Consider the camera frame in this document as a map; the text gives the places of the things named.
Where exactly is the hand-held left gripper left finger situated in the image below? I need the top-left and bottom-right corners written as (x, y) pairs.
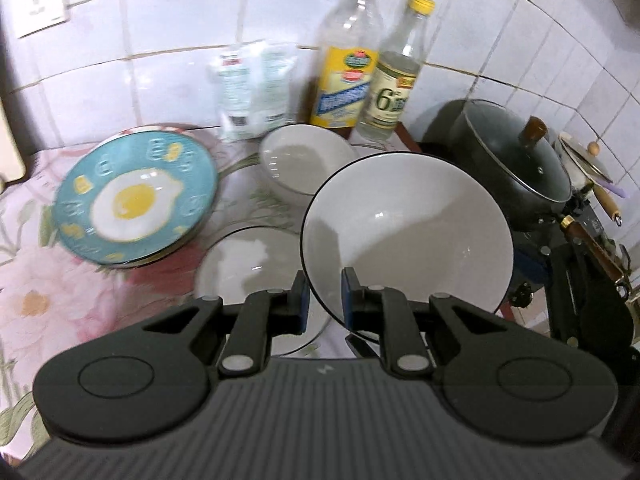
top-left (115, 270), bottom-right (312, 377)

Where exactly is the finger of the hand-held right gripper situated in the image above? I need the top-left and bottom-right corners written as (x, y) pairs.
top-left (509, 246), bottom-right (577, 312)

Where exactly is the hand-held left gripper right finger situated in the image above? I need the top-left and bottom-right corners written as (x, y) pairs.
top-left (341, 267), bottom-right (542, 377)

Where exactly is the white bowl dark rim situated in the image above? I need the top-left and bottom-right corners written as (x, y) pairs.
top-left (258, 124), bottom-right (357, 208)
top-left (300, 152), bottom-right (515, 345)
top-left (194, 226), bottom-right (333, 356)

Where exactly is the blue fried egg plate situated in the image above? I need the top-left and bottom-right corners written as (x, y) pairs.
top-left (54, 130), bottom-right (220, 266)

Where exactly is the cream small pot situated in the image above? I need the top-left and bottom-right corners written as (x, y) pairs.
top-left (554, 132), bottom-right (624, 227)

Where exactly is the glass pot lid wooden knob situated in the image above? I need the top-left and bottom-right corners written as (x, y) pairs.
top-left (462, 100), bottom-right (573, 204)

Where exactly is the cream pot lid wooden knob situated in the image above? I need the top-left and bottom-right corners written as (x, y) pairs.
top-left (557, 132), bottom-right (614, 186)

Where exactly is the clear vinegar bottle yellow cap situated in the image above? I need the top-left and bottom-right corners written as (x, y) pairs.
top-left (354, 0), bottom-right (436, 144)

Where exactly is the white salt bag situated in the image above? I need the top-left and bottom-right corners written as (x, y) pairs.
top-left (210, 40), bottom-right (299, 142)

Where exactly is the yellow label oil bottle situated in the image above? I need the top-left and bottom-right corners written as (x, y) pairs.
top-left (309, 0), bottom-right (386, 132)

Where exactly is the floral tablecloth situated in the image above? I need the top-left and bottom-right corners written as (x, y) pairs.
top-left (0, 125), bottom-right (426, 461)

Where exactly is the white cutting board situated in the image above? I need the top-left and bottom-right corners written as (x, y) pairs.
top-left (0, 95), bottom-right (27, 184)

